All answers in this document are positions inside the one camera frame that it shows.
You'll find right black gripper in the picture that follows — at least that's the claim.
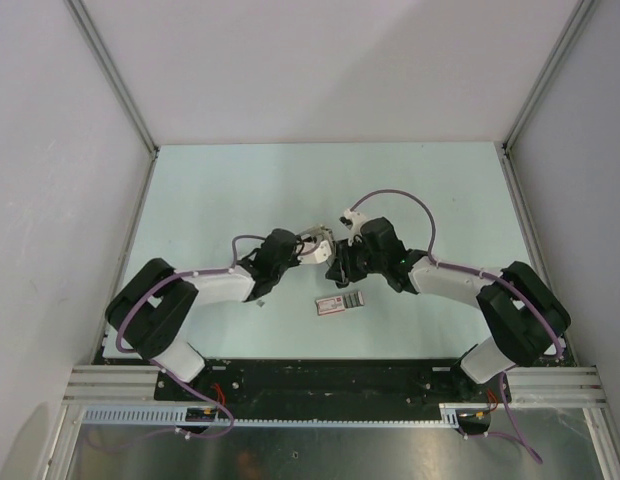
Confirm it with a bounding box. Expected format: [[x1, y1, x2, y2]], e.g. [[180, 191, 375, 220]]
[[327, 234, 387, 283]]

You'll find black and cream stapler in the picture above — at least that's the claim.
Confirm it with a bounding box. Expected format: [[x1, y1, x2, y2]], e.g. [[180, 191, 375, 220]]
[[325, 256, 350, 289]]

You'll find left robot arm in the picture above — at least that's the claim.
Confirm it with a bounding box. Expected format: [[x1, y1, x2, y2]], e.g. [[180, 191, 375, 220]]
[[105, 229, 302, 400]]

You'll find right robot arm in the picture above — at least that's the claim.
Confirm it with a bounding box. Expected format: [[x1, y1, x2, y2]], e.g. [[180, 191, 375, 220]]
[[326, 211, 571, 401]]

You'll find red staple box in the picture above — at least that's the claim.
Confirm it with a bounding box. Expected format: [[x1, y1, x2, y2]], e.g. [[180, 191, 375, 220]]
[[315, 291, 365, 317]]

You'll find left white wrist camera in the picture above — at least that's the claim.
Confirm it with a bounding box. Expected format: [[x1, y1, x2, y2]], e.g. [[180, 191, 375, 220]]
[[298, 225, 335, 265]]

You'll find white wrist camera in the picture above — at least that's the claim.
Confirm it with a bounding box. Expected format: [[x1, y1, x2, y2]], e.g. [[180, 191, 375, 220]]
[[339, 209, 369, 236], [298, 225, 335, 265]]

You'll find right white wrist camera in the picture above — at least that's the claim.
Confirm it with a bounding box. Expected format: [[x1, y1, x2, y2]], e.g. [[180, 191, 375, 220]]
[[339, 209, 369, 236]]

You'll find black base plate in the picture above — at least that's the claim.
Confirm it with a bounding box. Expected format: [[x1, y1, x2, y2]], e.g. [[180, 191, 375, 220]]
[[154, 358, 511, 425]]

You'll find grey slotted cable duct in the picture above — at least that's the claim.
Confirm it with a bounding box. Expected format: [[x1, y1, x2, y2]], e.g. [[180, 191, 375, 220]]
[[79, 403, 461, 429]]

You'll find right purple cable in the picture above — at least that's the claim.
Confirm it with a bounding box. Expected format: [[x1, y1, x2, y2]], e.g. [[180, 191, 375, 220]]
[[345, 189, 564, 466]]

